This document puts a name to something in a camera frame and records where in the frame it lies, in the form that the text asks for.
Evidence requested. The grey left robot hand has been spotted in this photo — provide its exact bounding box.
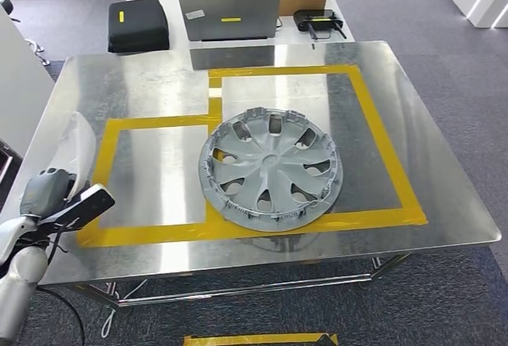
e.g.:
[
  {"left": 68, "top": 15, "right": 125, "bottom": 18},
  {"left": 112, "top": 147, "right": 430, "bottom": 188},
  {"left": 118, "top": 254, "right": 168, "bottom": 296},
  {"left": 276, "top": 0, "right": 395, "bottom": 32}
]
[{"left": 20, "top": 166, "right": 79, "bottom": 220}]

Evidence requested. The white plastic car part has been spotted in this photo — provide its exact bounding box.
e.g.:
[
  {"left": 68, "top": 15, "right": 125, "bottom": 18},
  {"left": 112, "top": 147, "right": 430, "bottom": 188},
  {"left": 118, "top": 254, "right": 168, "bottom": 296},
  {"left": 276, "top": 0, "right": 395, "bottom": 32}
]
[{"left": 48, "top": 111, "right": 97, "bottom": 202}]

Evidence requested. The stainless steel workbench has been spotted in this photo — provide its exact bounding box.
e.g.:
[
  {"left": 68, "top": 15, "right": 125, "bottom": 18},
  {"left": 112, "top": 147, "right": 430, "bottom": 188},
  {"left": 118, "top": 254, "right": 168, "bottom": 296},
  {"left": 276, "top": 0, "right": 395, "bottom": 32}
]
[{"left": 0, "top": 40, "right": 502, "bottom": 310}]

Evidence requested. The dark cabinet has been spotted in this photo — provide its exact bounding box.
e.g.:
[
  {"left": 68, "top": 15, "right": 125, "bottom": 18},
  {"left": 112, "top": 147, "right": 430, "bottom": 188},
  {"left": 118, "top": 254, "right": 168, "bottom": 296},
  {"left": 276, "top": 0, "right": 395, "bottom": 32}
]
[{"left": 0, "top": 140, "right": 23, "bottom": 213}]

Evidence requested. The white board panel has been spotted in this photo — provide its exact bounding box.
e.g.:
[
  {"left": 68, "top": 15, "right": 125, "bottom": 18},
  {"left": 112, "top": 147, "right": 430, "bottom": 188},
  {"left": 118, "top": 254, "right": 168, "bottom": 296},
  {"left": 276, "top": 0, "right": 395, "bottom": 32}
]
[{"left": 0, "top": 6, "right": 56, "bottom": 160}]

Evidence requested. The black office chair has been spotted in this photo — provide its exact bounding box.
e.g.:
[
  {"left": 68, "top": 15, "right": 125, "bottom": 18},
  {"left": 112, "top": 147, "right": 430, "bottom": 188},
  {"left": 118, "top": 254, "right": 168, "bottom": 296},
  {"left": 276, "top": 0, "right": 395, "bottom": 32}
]
[{"left": 0, "top": 0, "right": 51, "bottom": 67}]

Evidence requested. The black zip case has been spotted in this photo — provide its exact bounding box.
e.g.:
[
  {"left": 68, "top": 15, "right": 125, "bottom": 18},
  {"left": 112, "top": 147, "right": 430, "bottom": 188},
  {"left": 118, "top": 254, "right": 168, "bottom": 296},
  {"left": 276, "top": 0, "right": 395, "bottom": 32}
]
[{"left": 108, "top": 0, "right": 171, "bottom": 54}]

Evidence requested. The grey wheel hubcap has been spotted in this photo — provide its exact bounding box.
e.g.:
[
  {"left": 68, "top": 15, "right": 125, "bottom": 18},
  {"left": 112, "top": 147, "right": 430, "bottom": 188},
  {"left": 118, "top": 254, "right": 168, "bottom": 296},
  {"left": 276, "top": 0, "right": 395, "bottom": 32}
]
[{"left": 199, "top": 106, "right": 344, "bottom": 233}]

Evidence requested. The grey laptop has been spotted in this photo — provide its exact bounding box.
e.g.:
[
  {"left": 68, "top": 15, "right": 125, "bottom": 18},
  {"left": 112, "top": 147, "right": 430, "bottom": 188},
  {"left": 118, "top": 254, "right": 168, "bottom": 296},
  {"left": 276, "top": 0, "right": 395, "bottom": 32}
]
[{"left": 176, "top": 0, "right": 283, "bottom": 42}]

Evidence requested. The yellow floor tape square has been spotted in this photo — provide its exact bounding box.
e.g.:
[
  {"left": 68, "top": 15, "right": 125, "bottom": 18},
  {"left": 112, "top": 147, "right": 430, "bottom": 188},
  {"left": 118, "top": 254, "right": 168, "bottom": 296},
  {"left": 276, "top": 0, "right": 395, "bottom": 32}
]
[{"left": 183, "top": 333, "right": 339, "bottom": 346}]

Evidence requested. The black router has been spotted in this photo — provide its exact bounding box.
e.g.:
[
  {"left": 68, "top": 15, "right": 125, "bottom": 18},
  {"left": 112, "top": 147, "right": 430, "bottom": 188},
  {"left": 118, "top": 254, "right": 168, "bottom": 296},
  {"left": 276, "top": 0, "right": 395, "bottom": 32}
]
[{"left": 292, "top": 9, "right": 347, "bottom": 40}]

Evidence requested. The yellow tape outline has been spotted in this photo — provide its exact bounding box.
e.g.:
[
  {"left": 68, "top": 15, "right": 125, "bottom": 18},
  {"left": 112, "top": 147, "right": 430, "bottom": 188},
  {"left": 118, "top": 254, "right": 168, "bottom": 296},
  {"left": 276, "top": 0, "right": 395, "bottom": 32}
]
[{"left": 76, "top": 64, "right": 428, "bottom": 249}]

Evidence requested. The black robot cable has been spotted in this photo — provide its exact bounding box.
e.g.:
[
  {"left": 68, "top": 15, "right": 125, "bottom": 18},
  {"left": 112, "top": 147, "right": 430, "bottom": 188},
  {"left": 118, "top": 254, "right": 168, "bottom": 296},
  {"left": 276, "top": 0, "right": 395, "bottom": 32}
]
[{"left": 35, "top": 286, "right": 86, "bottom": 346}]

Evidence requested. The white cable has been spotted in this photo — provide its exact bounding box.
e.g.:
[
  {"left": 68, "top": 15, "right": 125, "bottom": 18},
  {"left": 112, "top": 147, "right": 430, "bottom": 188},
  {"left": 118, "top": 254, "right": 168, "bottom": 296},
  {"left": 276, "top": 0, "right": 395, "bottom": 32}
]
[{"left": 100, "top": 279, "right": 149, "bottom": 340}]

